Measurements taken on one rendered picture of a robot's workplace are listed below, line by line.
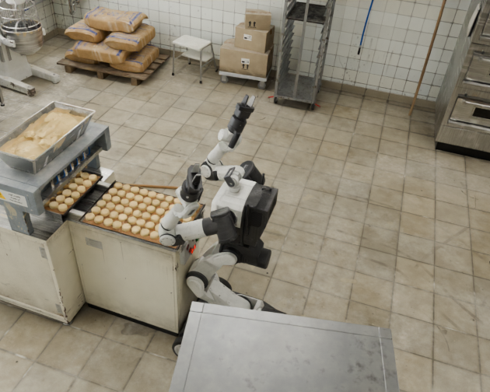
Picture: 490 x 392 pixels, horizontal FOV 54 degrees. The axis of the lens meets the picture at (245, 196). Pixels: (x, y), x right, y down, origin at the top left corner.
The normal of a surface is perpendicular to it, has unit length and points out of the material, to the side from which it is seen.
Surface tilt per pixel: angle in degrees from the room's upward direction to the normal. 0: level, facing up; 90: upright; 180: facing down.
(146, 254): 90
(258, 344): 0
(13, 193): 90
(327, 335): 0
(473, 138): 91
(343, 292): 0
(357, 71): 90
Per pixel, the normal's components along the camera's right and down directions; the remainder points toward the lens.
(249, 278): 0.07, -0.77
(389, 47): -0.31, 0.58
